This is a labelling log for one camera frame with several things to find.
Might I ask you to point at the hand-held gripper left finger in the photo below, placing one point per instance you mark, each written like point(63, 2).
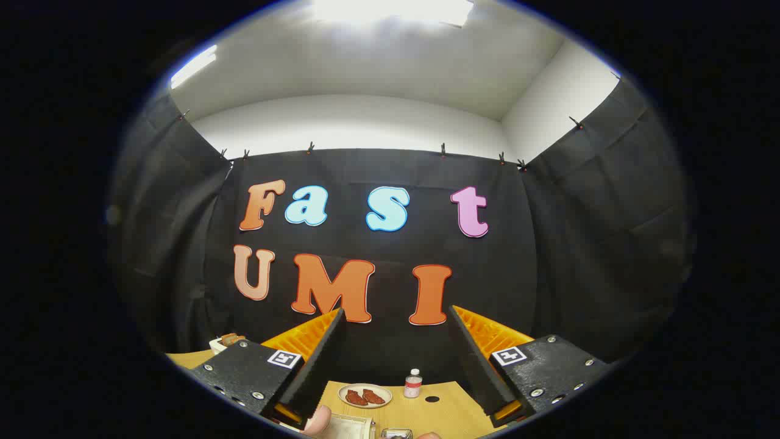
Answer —
point(317, 366)

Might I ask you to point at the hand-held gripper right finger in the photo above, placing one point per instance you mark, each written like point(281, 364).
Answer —
point(478, 366)

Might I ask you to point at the beige plate with meat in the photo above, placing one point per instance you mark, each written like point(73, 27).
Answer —
point(365, 386)

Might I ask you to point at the brown meat piece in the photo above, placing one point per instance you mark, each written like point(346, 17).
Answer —
point(373, 396)
point(356, 398)

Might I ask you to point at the clear water bottle red label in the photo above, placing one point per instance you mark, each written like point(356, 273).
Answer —
point(413, 385)

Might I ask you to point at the white drip tray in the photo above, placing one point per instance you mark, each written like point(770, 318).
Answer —
point(350, 428)

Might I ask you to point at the brown toast slice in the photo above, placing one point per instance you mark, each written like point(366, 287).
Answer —
point(231, 339)

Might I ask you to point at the white toaster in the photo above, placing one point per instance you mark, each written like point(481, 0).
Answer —
point(216, 346)

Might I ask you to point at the narrow ceiling light strip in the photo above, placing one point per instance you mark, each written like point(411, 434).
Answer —
point(194, 66)

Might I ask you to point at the large ceiling light panel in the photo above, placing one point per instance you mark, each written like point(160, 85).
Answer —
point(390, 9)

